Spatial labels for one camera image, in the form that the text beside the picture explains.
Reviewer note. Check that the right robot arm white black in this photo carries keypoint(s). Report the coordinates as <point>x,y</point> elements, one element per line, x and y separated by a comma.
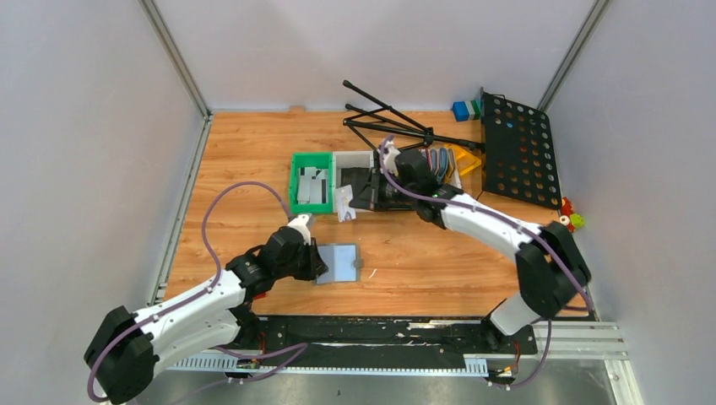
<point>550,267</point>

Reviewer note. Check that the white silver credit card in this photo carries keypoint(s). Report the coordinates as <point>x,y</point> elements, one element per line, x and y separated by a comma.
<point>343,196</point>

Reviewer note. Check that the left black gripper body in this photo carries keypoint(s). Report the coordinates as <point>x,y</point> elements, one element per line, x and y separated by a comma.
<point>302,266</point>

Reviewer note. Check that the small colourful toy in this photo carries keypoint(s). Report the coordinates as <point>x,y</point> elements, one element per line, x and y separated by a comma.
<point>568,217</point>

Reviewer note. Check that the white cards in green bin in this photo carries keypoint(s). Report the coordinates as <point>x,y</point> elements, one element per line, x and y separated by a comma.
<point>312,185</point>

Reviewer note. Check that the blue green toy blocks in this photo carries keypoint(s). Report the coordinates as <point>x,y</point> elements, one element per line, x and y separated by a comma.
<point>468,110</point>

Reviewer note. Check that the black music stand tripod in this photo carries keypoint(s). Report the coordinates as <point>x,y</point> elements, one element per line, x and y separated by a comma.
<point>387,119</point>

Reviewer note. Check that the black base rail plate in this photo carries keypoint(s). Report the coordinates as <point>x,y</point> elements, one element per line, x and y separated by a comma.
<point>373,345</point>

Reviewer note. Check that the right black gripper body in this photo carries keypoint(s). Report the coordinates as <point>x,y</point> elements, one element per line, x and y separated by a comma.
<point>389,195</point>

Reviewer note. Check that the yellow triangle frame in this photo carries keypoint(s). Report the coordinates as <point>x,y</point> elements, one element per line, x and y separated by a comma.
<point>465,161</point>

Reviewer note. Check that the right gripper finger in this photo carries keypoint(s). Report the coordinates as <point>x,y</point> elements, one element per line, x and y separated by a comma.
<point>374,179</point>
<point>364,199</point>

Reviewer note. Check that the black perforated stand plate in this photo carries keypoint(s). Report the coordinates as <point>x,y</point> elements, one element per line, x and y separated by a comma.
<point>519,155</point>

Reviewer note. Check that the white bin with wallets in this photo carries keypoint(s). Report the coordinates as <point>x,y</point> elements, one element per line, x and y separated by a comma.
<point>444,162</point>

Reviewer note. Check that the white plastic bin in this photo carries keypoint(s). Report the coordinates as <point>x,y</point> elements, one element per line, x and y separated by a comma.
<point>349,159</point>

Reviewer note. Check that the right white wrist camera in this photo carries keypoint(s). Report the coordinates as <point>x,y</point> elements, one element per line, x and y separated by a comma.
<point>389,154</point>

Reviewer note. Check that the grey card holder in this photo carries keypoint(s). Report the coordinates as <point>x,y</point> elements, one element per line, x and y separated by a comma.
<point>344,263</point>

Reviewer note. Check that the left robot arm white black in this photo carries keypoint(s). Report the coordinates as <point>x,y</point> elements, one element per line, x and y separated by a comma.
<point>130,349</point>

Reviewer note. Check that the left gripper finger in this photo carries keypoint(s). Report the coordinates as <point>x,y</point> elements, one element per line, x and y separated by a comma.
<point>313,250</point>
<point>317,268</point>

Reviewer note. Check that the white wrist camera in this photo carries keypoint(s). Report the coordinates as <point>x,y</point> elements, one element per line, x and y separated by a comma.
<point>389,154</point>
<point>303,223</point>

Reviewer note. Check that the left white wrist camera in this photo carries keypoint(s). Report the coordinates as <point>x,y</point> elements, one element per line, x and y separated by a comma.
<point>303,223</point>

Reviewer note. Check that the green plastic bin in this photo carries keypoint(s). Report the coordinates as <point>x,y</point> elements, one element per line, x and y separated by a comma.
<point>322,160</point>

